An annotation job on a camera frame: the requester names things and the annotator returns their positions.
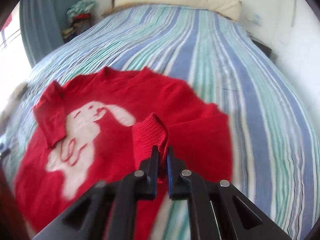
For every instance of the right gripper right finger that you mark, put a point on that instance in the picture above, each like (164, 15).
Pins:
(217, 210)

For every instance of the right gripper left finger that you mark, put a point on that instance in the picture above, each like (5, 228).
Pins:
(107, 211)

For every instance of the red sweater with white rabbit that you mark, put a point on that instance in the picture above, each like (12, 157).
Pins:
(101, 126)

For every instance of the person's red orange clothing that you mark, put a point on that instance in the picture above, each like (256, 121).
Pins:
(12, 222)

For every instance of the pile of clothes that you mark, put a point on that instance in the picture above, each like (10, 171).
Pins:
(80, 17)

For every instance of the patterned beige cushion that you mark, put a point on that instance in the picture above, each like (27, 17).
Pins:
(14, 100)

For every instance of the blue green striped bedspread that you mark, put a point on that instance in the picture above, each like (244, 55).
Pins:
(275, 145)

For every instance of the blue grey curtain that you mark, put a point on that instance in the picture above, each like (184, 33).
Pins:
(41, 23)

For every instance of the wall socket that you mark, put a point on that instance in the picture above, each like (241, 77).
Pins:
(254, 19)

